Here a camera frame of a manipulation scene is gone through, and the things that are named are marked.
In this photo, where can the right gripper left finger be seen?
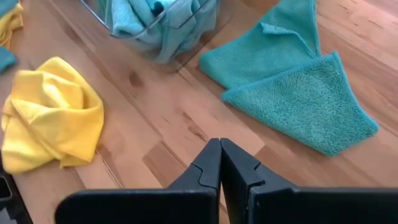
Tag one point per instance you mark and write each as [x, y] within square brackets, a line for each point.
[140, 208]

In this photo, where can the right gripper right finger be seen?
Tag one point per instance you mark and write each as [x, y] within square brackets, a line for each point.
[311, 208]

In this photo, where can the teal microfiber towel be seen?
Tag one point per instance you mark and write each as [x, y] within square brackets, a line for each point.
[6, 60]
[295, 102]

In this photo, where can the yellow microfiber towel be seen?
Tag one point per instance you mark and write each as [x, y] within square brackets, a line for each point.
[11, 28]
[56, 118]

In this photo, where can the blue microfiber towel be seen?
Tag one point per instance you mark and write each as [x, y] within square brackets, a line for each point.
[186, 34]
[127, 18]
[6, 6]

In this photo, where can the clear plastic basket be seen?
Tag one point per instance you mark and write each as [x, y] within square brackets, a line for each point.
[146, 43]

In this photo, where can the black aluminium table frame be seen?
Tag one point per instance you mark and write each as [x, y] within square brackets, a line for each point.
[12, 214]

